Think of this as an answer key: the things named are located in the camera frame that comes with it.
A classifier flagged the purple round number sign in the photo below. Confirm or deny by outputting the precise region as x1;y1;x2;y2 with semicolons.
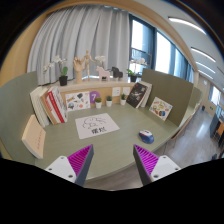
90;91;100;104

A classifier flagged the white note card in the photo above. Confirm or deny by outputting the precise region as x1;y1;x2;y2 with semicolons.
112;87;121;97

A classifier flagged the white book on left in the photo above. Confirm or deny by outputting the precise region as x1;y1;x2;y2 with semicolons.
30;86;49;127

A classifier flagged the white orchid black pot left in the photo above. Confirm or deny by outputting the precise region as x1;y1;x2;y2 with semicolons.
43;55;68;86

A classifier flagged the wooden mannequin figure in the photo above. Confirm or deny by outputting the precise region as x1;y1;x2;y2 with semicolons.
83;51;95;76

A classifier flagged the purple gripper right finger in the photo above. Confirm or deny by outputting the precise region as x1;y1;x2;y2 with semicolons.
133;145;180;185

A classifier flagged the small potted plant middle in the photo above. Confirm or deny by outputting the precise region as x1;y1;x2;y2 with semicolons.
106;96;112;107

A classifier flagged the white book behind black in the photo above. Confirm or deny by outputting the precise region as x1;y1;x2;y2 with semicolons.
139;81;152;107

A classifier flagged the pink toy horse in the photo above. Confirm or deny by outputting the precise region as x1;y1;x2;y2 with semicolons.
96;66;110;81

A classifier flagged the small potted plant right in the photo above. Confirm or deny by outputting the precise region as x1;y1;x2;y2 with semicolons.
120;93;126;105

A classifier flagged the black toy horse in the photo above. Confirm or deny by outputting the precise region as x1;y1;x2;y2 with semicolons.
111;67;123;78

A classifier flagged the grey curtain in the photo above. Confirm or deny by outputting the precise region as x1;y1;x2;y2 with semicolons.
27;5;130;85

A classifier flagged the small potted plant left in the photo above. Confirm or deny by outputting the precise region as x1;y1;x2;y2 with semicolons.
95;97;102;109

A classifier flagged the wooden hand model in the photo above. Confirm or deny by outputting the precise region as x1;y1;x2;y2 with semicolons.
73;57;83;84

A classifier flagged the wooden shelf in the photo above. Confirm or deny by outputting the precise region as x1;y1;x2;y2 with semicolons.
48;79;134;105

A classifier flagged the blue white computer mouse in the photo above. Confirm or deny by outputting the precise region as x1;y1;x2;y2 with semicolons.
139;130;154;144

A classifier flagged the black book leaning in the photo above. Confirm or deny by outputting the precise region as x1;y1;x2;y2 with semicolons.
126;83;148;108

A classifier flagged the beige book leaning left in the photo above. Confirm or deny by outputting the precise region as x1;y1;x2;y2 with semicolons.
22;115;46;159

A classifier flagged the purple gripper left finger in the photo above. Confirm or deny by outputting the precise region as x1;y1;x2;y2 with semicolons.
46;145;94;186

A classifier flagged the white paper mat with drawing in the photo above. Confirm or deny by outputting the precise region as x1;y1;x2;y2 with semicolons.
75;113;119;139

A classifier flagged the white orchid pot right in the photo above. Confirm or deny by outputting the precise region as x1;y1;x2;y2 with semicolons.
126;58;147;82

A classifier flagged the sticker picture card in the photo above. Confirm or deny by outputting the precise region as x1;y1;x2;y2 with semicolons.
65;91;90;111

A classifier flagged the small potted plant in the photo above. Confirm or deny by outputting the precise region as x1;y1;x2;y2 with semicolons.
106;96;112;107
95;97;102;109
120;93;126;105

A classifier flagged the red white book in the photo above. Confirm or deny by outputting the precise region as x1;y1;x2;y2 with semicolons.
48;86;67;123

